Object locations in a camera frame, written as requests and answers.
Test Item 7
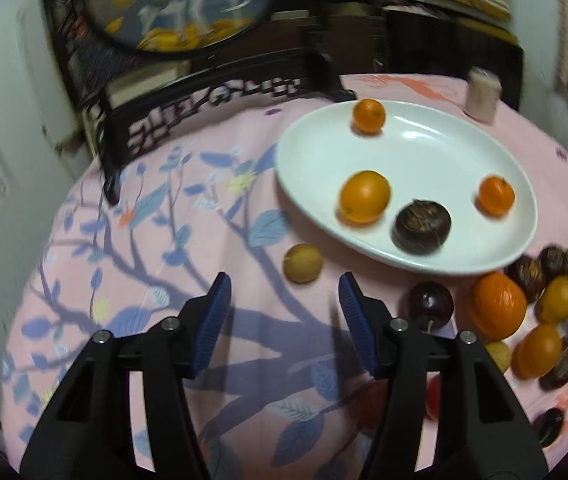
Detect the small kumquat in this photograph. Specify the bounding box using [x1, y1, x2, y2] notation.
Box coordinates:
[477, 176, 516, 218]
[352, 99, 386, 136]

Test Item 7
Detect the red tomato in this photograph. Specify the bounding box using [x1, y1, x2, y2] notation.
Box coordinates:
[352, 380, 388, 434]
[426, 374, 441, 422]

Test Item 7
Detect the dark wrinkled passion fruit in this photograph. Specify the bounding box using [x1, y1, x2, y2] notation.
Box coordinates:
[392, 200, 452, 255]

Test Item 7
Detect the large orange tomato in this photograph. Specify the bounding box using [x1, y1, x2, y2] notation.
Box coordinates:
[339, 170, 392, 224]

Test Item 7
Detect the dark cherry with stem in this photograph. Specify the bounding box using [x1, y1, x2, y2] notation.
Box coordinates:
[532, 408, 564, 448]

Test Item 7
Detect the dark wrinkled fruit rear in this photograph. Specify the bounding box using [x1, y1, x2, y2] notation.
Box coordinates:
[538, 244, 568, 283]

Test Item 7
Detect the small tan longan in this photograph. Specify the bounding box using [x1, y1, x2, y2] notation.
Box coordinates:
[485, 341, 512, 374]

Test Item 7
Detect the dark wrinkled fruit middle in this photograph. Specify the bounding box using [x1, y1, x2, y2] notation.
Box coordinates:
[505, 255, 546, 304]

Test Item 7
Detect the orange yellow tomato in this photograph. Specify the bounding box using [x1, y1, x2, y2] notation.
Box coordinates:
[512, 324, 562, 380]

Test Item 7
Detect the large orange mandarin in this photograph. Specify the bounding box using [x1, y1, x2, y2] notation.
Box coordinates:
[467, 272, 528, 340]

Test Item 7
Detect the small white can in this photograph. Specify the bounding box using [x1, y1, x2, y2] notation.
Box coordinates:
[464, 67, 502, 124]

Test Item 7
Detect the white oval plate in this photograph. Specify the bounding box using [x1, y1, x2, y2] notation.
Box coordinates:
[275, 101, 538, 275]

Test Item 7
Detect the pink floral tablecloth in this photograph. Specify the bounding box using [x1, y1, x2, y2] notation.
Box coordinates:
[1, 72, 568, 480]

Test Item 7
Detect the left tan longan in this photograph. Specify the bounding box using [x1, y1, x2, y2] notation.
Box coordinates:
[283, 244, 324, 284]

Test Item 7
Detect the black carved screen stand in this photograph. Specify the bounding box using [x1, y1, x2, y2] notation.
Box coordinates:
[43, 0, 357, 207]

